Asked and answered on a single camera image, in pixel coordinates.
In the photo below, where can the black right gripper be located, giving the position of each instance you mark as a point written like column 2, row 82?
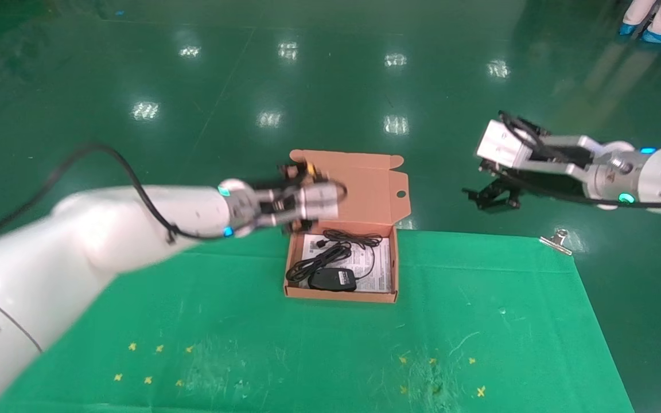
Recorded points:
column 509, row 186

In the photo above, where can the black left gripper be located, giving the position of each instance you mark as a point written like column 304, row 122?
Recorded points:
column 276, row 209

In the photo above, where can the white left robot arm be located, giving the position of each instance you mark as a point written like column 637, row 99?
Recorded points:
column 78, row 264

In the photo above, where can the open brown cardboard box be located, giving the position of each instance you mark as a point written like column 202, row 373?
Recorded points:
column 365, row 183

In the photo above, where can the silver metal binder clip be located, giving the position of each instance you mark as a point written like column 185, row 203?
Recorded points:
column 557, row 241

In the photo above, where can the white printed instruction sheet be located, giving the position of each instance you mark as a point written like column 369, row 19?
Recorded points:
column 379, row 269

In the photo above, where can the green table cloth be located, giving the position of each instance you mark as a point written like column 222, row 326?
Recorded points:
column 307, row 344

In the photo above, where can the person's feet in blue covers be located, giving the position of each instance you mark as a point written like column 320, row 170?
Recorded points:
column 660, row 23

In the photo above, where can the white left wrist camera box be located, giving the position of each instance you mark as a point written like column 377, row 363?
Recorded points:
column 322, row 202

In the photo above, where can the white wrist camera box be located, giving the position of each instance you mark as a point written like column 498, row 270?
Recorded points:
column 322, row 202
column 505, row 146

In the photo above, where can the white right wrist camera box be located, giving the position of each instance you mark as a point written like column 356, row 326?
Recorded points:
column 505, row 146

